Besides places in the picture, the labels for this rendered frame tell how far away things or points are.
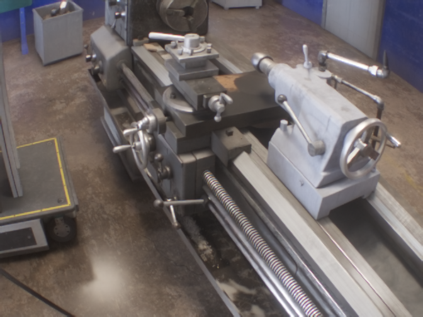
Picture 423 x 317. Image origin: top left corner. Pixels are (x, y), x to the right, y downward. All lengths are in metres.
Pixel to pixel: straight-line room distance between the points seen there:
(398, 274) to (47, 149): 2.10
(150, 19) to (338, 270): 1.82
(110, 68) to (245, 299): 1.56
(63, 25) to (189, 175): 3.04
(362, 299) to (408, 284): 0.32
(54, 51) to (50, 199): 2.48
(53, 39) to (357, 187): 3.60
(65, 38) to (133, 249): 2.67
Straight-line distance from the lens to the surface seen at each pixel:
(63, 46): 4.63
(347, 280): 1.35
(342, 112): 1.46
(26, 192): 2.47
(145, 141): 1.93
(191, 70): 1.81
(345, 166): 1.40
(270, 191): 1.58
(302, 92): 1.55
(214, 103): 1.67
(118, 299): 2.29
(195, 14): 2.50
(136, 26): 2.61
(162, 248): 2.51
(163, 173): 1.89
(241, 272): 1.89
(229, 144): 1.72
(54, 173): 2.55
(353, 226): 1.70
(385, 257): 1.63
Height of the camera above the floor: 1.85
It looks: 37 degrees down
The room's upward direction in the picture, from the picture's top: 2 degrees clockwise
